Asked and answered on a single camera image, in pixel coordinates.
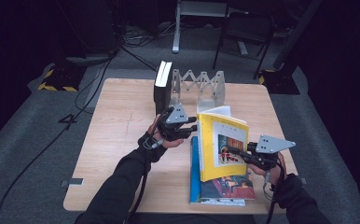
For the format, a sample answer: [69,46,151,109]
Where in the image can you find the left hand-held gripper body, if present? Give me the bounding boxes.
[156,103,191,142]

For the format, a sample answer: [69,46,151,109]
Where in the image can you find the yellow picture book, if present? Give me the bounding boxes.
[196,105,251,183]

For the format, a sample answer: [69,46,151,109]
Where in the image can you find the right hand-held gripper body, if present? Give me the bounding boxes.
[246,133,297,172]

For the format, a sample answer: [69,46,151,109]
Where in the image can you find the dark slanted post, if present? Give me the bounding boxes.
[272,0,325,71]

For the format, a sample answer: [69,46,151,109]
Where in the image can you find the red illustrated book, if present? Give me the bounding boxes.
[199,175,257,201]

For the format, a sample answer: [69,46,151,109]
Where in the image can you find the grey stand base plate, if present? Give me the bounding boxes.
[65,53,116,67]

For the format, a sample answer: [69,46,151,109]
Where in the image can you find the hand-held gripper cable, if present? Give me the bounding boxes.
[262,161,287,224]
[127,132,166,224]

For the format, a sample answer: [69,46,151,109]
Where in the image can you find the person's left hand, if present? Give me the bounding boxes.
[147,113,186,149]

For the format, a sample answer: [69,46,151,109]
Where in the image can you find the black hardcover book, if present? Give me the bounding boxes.
[153,60,173,116]

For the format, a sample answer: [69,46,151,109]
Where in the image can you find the left hand-held gripper cable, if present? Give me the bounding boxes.
[127,132,166,224]

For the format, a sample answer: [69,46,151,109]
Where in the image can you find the large blue book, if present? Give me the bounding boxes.
[189,135,247,207]

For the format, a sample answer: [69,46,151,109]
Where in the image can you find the person's right hand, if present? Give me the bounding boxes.
[247,151,289,187]

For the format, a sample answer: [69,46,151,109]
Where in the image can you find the expandable metal book rack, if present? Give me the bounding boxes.
[169,68,226,115]

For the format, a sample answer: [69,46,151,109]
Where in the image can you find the long black floor cable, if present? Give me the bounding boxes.
[0,55,118,224]

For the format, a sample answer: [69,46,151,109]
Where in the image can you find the right hand-held gripper cable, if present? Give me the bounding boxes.
[262,161,287,224]

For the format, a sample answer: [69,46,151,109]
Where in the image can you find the bundle of floor cables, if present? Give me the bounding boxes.
[118,21,182,49]

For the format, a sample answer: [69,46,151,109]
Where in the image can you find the white desk frame leg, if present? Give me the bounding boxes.
[172,0,251,54]

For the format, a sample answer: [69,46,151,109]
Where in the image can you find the yellow black striped stand base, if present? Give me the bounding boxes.
[258,68,301,96]
[37,63,87,92]

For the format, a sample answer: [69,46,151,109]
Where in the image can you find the black metal chair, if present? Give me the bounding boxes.
[212,11,277,80]

